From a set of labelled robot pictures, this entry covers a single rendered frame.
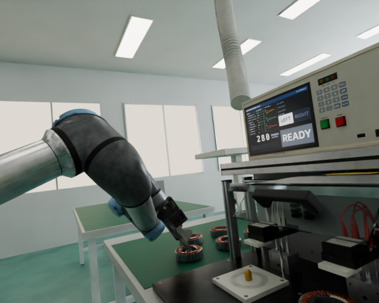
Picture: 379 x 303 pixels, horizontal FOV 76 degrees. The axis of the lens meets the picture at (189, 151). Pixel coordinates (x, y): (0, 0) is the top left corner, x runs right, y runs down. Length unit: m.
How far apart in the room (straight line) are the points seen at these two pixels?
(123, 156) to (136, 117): 4.88
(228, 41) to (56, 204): 4.02
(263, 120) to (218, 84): 5.82
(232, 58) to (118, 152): 1.77
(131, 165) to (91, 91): 4.88
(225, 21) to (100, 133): 1.99
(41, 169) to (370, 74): 0.69
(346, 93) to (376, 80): 0.06
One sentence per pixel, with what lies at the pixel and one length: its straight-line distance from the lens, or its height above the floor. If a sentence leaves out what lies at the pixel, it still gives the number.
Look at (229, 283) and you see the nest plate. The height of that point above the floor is 0.78.
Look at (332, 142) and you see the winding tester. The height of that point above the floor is 1.13.
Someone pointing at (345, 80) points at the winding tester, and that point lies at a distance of 0.67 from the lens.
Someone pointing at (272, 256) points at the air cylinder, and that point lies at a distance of 0.88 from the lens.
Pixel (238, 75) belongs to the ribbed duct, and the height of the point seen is 1.80.
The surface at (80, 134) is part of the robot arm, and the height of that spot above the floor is 1.21.
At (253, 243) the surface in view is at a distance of 0.77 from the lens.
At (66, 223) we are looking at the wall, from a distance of 5.11.
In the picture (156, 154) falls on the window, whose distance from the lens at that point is 5.38.
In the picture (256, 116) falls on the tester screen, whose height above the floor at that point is 1.25.
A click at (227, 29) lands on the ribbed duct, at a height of 2.26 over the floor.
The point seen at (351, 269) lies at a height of 0.88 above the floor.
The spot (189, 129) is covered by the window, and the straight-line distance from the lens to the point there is 5.80.
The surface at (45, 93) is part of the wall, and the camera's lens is 5.32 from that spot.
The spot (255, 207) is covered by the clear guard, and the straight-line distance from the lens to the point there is 0.47.
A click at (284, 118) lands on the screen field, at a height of 1.23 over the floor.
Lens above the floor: 1.11
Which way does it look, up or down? 4 degrees up
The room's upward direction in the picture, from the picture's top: 6 degrees counter-clockwise
